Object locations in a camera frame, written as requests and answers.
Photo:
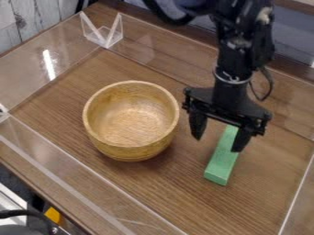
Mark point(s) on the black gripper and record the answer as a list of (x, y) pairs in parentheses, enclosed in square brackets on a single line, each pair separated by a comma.
[(225, 103)]

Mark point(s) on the green rectangular block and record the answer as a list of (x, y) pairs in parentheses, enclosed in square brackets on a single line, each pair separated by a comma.
[(219, 167)]

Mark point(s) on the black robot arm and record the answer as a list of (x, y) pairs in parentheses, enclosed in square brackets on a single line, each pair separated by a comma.
[(245, 48)]

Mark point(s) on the brown wooden bowl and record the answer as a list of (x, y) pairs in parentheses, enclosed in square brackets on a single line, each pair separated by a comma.
[(129, 118)]

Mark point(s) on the yellow and black device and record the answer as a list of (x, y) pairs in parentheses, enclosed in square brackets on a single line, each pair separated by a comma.
[(57, 219)]

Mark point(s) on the clear acrylic tray wall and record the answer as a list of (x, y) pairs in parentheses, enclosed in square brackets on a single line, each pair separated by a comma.
[(90, 201)]

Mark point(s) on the clear acrylic corner bracket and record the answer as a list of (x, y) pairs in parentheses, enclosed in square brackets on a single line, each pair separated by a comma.
[(104, 36)]

